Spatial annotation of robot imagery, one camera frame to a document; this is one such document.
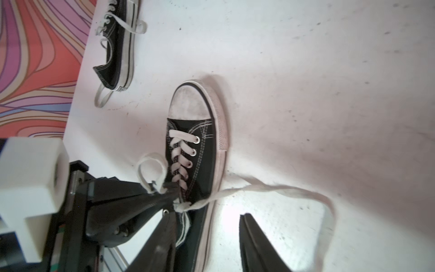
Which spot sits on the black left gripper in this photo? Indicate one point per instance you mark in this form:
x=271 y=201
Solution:
x=119 y=209

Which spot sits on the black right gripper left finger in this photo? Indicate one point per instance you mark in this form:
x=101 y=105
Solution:
x=158 y=253

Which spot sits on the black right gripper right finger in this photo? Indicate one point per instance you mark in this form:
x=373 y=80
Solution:
x=257 y=253

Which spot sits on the black sneaker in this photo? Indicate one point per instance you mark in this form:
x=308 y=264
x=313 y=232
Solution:
x=195 y=154
x=118 y=29

